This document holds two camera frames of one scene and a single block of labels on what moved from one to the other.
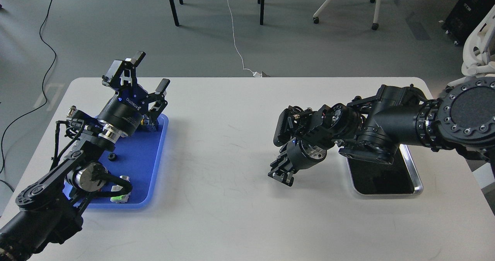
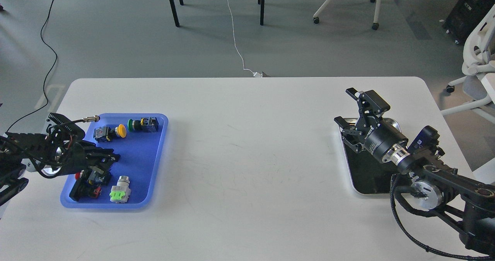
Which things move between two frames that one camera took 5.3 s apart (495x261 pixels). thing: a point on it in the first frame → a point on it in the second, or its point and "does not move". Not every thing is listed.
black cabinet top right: (475, 2) does not move
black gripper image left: (124, 111) → (76, 156)
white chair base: (375, 25) does not move
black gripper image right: (301, 154) → (385, 144)
